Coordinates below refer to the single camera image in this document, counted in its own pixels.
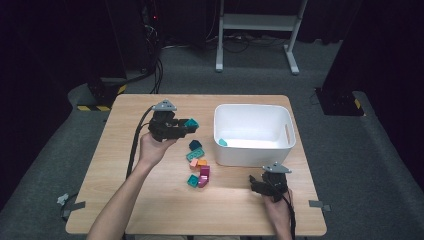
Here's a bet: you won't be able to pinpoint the grey tape strip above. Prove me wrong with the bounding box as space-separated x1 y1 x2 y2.
60 200 87 219
308 199 332 213

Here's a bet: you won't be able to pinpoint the black floor cable bundle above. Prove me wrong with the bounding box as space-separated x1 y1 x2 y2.
142 23 165 95

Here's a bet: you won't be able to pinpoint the white plastic bin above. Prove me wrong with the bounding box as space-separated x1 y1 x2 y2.
213 103 297 168

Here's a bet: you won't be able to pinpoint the black stand base striped edge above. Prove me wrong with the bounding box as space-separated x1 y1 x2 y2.
77 76 128 113

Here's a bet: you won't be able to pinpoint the teal long brick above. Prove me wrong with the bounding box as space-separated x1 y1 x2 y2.
185 147 206 163

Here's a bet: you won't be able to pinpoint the left hand-held gripper cable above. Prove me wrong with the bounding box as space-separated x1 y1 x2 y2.
125 105 155 180

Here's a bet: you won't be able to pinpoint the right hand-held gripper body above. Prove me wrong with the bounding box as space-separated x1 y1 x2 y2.
257 161 293 203

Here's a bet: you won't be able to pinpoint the person's left hand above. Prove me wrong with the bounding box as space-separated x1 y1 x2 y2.
137 132 178 170

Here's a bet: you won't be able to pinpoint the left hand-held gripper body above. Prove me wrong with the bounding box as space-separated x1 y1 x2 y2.
147 98 189 143

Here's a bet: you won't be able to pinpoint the black cables under stand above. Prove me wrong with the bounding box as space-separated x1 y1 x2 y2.
206 31 288 54

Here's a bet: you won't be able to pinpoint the hand-held gripper cable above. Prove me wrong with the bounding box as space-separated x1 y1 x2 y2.
125 105 155 180
280 194 297 240

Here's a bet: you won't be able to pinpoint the right hand-held gripper cable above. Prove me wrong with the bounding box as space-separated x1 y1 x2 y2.
280 194 297 240

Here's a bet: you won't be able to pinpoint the person's right hand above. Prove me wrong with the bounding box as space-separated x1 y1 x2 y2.
262 189 295 234

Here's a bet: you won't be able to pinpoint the white metal stand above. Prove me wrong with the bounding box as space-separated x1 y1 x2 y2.
215 0 309 76

